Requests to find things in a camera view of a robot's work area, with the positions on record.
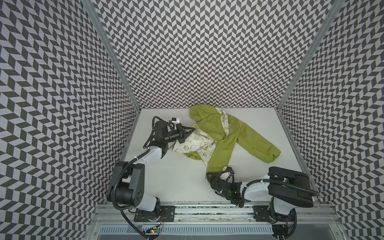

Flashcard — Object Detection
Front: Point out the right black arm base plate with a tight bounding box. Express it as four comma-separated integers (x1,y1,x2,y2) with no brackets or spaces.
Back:
253,206,296,224

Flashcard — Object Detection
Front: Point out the right aluminium corner post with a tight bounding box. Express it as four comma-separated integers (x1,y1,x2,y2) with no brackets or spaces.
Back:
276,0,345,113

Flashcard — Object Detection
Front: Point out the left black corrugated cable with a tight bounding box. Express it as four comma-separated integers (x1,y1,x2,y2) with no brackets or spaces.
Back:
109,115,175,240

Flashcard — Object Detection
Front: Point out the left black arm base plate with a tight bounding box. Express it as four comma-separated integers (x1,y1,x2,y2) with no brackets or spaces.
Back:
134,206,176,223

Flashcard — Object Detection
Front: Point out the left aluminium corner post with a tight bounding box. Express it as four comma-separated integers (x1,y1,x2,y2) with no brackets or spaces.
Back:
82,0,141,112

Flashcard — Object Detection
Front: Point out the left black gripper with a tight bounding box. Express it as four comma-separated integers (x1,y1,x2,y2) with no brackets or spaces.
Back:
161,122,194,143

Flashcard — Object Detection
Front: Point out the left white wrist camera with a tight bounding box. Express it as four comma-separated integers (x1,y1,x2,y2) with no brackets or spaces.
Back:
168,117,181,126

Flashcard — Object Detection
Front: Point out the aluminium corner post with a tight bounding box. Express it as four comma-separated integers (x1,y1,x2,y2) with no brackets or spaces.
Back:
82,0,141,112
276,0,345,113

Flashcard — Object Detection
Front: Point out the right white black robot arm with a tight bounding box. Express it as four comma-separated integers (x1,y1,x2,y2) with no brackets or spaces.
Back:
206,167,320,221

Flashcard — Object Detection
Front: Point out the aluminium front mounting rail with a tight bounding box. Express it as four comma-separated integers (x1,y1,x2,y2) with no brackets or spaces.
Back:
91,202,341,225

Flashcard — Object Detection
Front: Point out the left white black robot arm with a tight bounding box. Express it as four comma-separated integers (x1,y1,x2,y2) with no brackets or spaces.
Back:
107,116,196,215

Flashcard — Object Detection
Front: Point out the lime green zip jacket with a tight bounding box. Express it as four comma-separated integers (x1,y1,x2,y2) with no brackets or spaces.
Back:
172,105,281,173

